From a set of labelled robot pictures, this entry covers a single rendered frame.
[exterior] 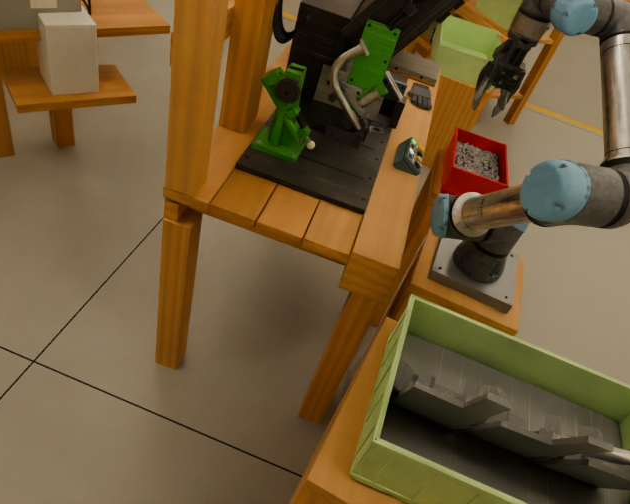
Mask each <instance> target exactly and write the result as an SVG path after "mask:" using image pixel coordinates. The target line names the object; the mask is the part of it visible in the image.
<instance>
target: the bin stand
mask: <svg viewBox="0 0 630 504"><path fill-rule="evenodd" d="M444 157H445V150H442V149H439V150H438V152H437V154H436V157H435V159H434V162H433V166H432V168H431V170H430V172H429V174H428V176H427V179H426V181H425V183H424V185H423V187H422V189H421V191H420V193H419V195H418V197H417V200H416V202H415V204H414V206H413V210H412V214H411V219H410V224H409V229H408V234H407V238H406V243H405V248H404V253H403V258H402V262H401V267H400V271H399V273H398V275H397V277H396V278H395V280H394V282H393V284H392V286H391V288H390V290H389V292H388V294H387V296H386V298H385V300H384V302H383V303H381V304H380V306H379V308H378V310H377V311H376V313H375V315H374V317H373V319H372V321H371V323H370V325H372V326H374V327H378V325H379V323H380V322H381V320H382V318H383V316H384V314H385V312H386V310H387V308H388V306H389V304H390V303H391V301H392V299H393V297H394V295H395V293H396V291H397V289H398V287H399V285H400V283H401V282H402V280H403V278H404V276H405V274H406V272H407V270H408V268H409V266H410V264H411V263H412V261H413V259H414V257H415V255H416V253H417V251H418V249H419V247H420V245H421V244H422V242H423V240H424V238H425V236H426V234H427V231H428V229H429V227H430V216H431V209H432V205H433V203H434V200H435V199H436V197H437V196H438V195H440V194H442V193H440V190H441V181H442V173H443V165H444Z"/></svg>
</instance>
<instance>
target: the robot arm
mask: <svg viewBox="0 0 630 504"><path fill-rule="evenodd" d="M550 22H551V23H552V25H553V26H554V27H555V29H557V30H558V31H559V32H562V33H563V34H565V35H567V36H577V35H581V34H587V35H591V36H595V37H598V38H599V47H600V68H601V91H602V114H603V138H604V160H603V161H602V162H601V163H600V165H599V166H595V165H589V164H583V163H577V162H574V161H571V160H565V159H557V160H555V159H551V160H546V161H542V162H540V163H538V164H537V165H535V166H534V167H533V168H532V169H531V170H530V174H527V175H526V177H525V178H524V180H523V183H522V184H519V185H516V186H512V187H508V188H505V189H501V190H497V191H494V192H490V193H486V194H483V195H482V194H479V193H476V192H467V193H464V194H460V195H449V194H440V195H438V196H437V197H436V199H435V200H434V203H433V205H432V209H431V216H430V225H431V230H432V233H433V234H434V235H435V236H436V237H442V238H443V239H445V238H450V239H458V240H463V241H462V242H461V243H460V244H458V246H457V247H456V249H455V250H454V252H453V261H454V263H455V265H456V266H457V268H458V269H459V270H460V271H461V272H462V273H463V274H465V275H466V276H467V277H469V278H471V279H473V280H475V281H478V282H482V283H493V282H496V281H497V280H498V279H499V278H500V277H501V275H502V274H503V272H504V268H505V264H506V260H507V256H508V254H509V253H510V251H511V250H512V249H513V247H514V246H515V244H516V243H517V241H518V240H519V239H520V237H521V236H522V234H523V233H524V232H525V231H526V230H527V227H528V225H529V224H530V223H533V224H535V225H537V226H539V227H555V226H562V225H579V226H586V227H594V228H601V229H615V228H619V227H622V226H625V225H627V224H629V223H630V2H626V1H622V0H523V2H522V4H521V6H520V8H519V9H518V11H517V13H516V15H515V17H514V19H513V21H512V23H511V25H510V27H511V28H510V30H509V32H508V34H507V36H508V37H509V38H510V39H507V40H506V41H505V42H503V43H502V44H501V45H499V46H498V47H497V48H495V50H494V53H493V55H492V57H493V58H494V59H493V61H492V62H491V61H488V63H487V64H486V65H485V66H484V67H483V69H482V70H481V71H480V73H479V76H478V80H477V84H476V88H475V92H474V96H473V101H472V110H473V111H474V110H475V109H476V108H477V106H478V105H479V101H480V99H481V98H482V97H483V95H484V92H485V91H486V90H488V89H489V88H490V87H491V86H495V87H498V88H501V89H500V93H501V95H500V97H499V98H498V99H497V104H496V106H495V107H494V108H493V112H492V116H491V117H494V116H496V115H497V114H499V113H500V112H501V111H504V109H505V106H506V105H507V103H508V102H509V100H510V98H511V97H512V96H513V95H514V94H515V93H516V92H517V90H518V89H519V87H520V85H521V82H522V80H523V78H524V76H525V74H526V67H525V63H523V60H524V58H525V56H526V54H527V52H528V51H530V50H531V48H532V47H536V46H537V44H538V42H539V39H541V38H542V36H543V34H544V31H545V30H549V29H550V26H549V23H550Z"/></svg>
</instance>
